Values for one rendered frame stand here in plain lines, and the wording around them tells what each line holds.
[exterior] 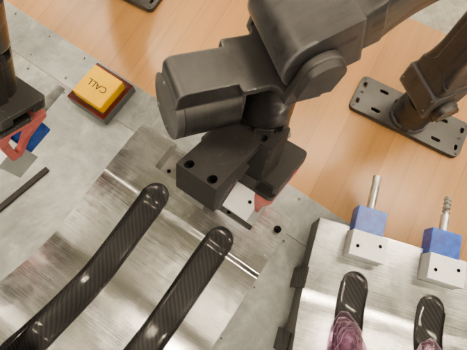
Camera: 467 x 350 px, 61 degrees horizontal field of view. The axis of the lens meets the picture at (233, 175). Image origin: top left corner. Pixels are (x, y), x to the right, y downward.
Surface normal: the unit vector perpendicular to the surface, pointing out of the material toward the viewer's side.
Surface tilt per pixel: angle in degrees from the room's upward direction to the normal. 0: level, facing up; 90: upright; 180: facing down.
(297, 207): 0
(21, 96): 27
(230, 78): 14
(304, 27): 19
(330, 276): 0
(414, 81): 92
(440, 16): 0
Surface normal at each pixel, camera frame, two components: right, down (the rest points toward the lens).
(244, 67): 0.24, -0.36
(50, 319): 0.34, -0.58
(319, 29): -0.23, -0.18
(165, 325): 0.07, -0.48
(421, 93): -0.93, 0.36
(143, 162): 0.02, -0.29
